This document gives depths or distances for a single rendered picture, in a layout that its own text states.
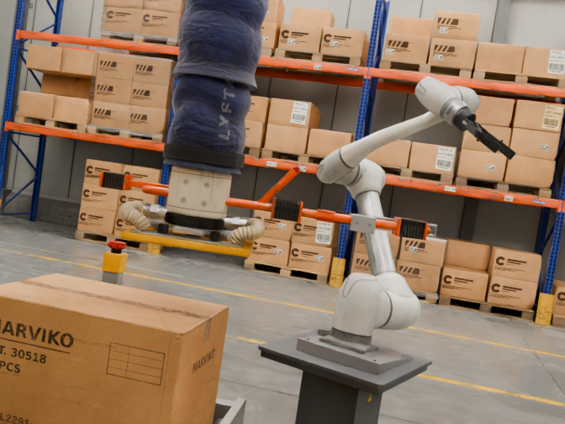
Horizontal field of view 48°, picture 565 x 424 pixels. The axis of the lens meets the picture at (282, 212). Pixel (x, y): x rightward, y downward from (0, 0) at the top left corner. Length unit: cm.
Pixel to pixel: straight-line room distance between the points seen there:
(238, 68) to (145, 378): 83
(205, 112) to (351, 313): 102
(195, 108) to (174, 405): 76
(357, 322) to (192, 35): 120
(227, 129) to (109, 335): 61
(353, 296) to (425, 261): 643
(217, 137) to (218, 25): 29
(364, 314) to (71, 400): 109
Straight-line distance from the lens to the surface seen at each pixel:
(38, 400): 186
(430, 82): 241
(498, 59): 902
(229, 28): 174
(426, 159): 883
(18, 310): 184
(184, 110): 174
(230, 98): 173
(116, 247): 243
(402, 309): 252
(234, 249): 167
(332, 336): 243
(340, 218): 178
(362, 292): 238
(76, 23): 1207
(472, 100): 252
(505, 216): 1017
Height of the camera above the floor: 136
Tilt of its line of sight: 3 degrees down
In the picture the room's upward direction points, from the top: 8 degrees clockwise
